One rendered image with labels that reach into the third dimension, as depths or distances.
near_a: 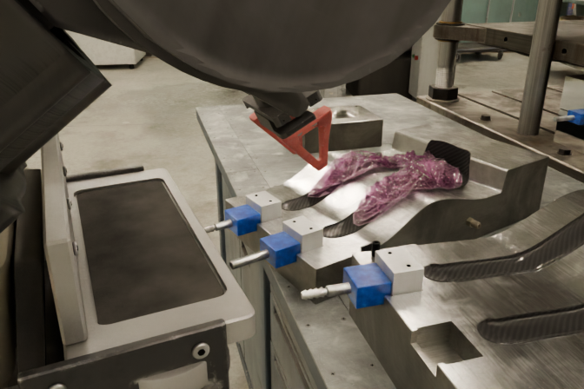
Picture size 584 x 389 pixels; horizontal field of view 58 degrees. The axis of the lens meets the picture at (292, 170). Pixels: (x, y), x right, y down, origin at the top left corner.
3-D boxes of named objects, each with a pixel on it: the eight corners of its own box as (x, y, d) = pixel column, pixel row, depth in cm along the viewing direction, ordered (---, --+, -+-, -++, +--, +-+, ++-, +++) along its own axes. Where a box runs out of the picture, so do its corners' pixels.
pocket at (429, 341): (434, 398, 48) (439, 365, 47) (407, 359, 53) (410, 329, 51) (478, 387, 49) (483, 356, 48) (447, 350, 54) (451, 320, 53)
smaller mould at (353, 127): (304, 154, 125) (304, 126, 123) (287, 135, 138) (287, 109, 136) (381, 146, 130) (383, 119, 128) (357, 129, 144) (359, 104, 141)
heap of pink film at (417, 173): (367, 232, 76) (370, 182, 73) (298, 191, 90) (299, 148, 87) (483, 192, 90) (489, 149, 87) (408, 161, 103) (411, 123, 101)
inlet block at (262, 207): (205, 255, 76) (202, 222, 74) (191, 241, 80) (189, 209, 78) (282, 232, 83) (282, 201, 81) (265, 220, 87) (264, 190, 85)
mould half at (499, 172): (315, 305, 70) (316, 231, 66) (226, 228, 90) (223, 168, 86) (539, 213, 95) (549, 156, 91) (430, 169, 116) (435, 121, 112)
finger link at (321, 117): (325, 141, 70) (297, 81, 65) (354, 158, 64) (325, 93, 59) (283, 169, 68) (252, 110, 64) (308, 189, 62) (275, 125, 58)
